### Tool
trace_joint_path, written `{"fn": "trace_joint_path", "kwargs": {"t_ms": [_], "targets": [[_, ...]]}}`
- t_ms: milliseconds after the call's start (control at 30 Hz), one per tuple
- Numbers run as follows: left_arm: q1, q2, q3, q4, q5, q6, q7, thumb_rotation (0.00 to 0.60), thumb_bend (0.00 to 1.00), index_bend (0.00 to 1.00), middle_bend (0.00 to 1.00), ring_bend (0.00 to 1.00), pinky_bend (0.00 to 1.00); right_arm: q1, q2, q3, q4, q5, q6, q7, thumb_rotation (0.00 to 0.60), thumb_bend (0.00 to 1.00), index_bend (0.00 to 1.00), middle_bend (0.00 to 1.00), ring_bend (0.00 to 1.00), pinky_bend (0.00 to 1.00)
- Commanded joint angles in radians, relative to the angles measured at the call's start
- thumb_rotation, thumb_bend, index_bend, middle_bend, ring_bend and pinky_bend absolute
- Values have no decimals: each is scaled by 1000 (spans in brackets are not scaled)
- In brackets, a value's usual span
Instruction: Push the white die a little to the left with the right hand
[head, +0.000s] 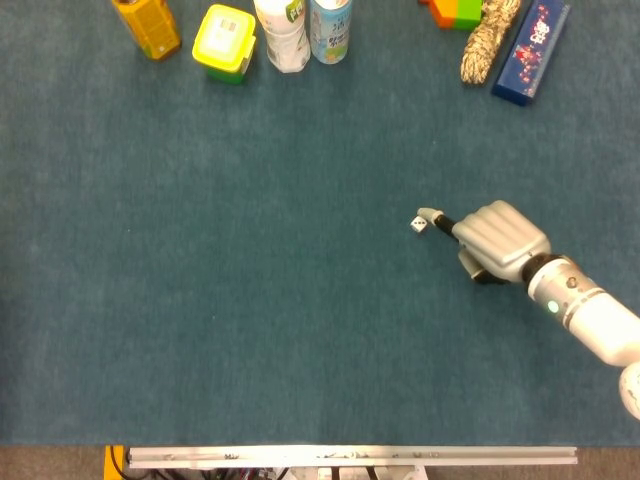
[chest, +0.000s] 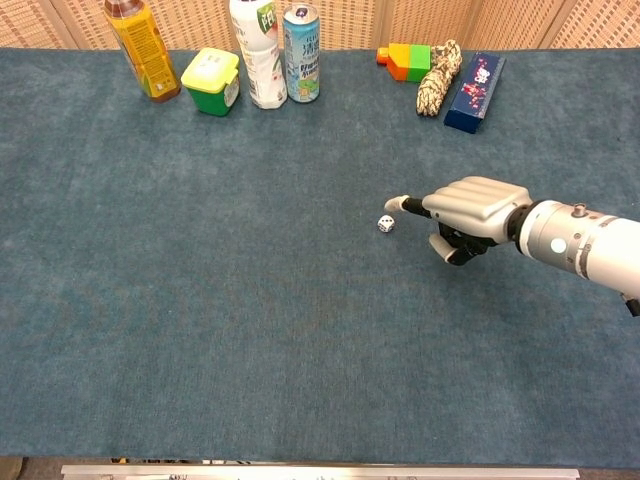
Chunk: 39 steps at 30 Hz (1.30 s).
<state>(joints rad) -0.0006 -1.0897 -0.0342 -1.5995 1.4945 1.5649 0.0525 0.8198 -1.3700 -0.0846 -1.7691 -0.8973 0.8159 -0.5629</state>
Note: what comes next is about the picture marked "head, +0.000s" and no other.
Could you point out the light blue can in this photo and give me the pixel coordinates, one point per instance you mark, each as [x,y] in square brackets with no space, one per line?
[328,30]

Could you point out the teal felt table mat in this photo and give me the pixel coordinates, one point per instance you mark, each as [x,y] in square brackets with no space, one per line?
[250,275]

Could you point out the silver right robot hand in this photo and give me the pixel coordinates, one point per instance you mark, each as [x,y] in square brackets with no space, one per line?
[500,240]

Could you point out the long blue printed box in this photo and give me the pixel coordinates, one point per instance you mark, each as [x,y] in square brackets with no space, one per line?
[531,50]

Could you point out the aluminium frame rail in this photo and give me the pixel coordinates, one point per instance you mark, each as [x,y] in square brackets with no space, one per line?
[350,456]

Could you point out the yellow frame bracket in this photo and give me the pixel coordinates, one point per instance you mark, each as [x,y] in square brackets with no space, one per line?
[112,462]

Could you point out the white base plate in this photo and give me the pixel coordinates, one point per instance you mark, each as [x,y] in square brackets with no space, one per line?
[357,473]

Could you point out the white bottle with green label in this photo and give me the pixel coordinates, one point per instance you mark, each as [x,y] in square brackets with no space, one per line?
[284,35]

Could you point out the orange and green block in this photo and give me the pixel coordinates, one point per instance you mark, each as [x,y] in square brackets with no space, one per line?
[456,12]

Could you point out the small white die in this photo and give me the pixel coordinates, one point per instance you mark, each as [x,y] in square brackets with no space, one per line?
[418,224]

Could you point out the yellow lidded green container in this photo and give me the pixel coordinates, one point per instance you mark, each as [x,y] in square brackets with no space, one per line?
[223,42]

